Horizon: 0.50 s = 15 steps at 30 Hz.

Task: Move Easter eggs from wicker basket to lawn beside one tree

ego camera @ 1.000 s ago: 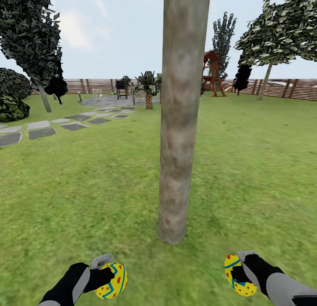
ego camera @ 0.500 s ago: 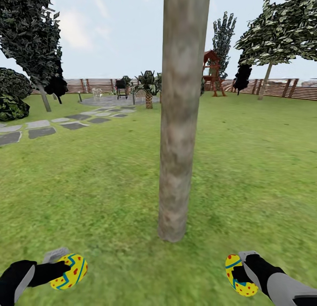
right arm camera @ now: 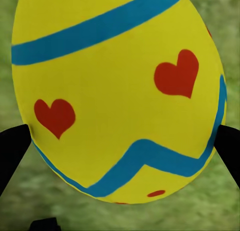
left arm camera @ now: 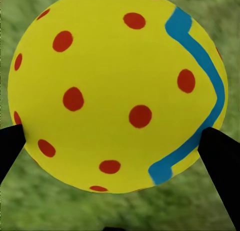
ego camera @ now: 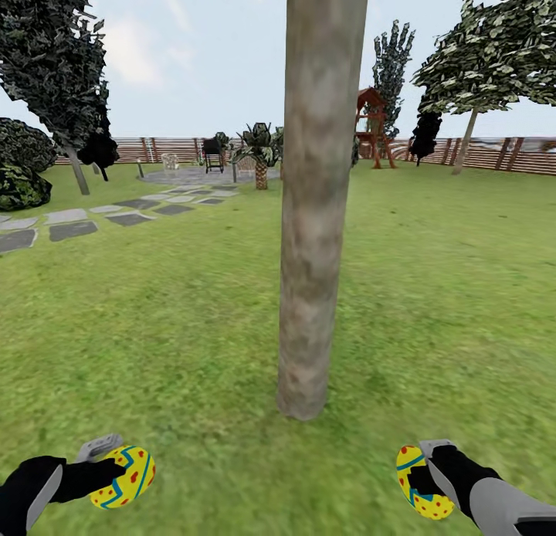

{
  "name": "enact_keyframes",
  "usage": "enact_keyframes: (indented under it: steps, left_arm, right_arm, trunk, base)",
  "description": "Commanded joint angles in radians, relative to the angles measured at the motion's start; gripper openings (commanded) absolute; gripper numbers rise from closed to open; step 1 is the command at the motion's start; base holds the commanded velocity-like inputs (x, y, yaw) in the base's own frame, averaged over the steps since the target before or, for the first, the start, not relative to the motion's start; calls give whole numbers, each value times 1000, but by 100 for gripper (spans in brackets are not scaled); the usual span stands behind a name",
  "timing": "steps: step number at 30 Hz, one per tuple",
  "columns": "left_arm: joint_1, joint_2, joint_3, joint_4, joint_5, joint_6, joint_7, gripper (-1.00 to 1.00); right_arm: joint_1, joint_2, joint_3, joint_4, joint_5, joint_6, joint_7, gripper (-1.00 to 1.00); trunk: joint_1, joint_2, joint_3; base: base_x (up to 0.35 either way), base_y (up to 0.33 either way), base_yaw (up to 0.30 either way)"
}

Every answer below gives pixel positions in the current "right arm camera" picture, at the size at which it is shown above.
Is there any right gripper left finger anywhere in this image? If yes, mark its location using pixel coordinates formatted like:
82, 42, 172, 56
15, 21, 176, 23
0, 124, 32, 196

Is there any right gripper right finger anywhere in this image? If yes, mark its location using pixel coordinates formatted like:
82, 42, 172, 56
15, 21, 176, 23
214, 125, 240, 188

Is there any easter egg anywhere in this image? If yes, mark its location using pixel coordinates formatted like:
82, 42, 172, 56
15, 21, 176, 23
11, 0, 227, 205

